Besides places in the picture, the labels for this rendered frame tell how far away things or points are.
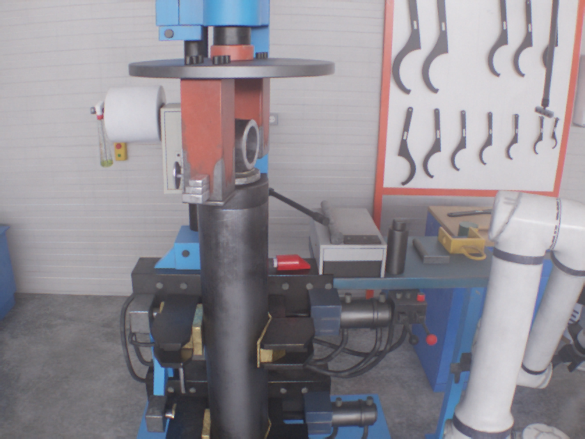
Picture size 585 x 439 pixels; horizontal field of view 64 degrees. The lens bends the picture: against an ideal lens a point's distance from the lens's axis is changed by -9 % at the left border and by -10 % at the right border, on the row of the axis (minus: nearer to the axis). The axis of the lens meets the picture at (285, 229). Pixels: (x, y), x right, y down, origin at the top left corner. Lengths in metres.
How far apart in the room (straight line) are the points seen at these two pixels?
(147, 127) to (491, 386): 1.75
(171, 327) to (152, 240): 2.18
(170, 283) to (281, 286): 0.40
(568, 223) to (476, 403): 0.47
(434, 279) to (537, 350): 0.60
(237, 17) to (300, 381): 1.37
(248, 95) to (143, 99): 0.83
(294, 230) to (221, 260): 2.22
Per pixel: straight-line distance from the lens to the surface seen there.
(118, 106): 2.36
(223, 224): 1.46
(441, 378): 3.05
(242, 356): 1.67
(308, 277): 1.83
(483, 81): 3.74
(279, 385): 2.08
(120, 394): 3.05
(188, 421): 2.02
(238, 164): 1.45
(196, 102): 1.26
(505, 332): 1.20
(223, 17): 1.40
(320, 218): 1.55
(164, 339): 1.62
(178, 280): 1.85
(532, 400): 3.23
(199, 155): 1.28
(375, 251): 1.82
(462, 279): 1.97
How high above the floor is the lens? 1.87
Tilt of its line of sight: 21 degrees down
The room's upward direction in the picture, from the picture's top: 1 degrees clockwise
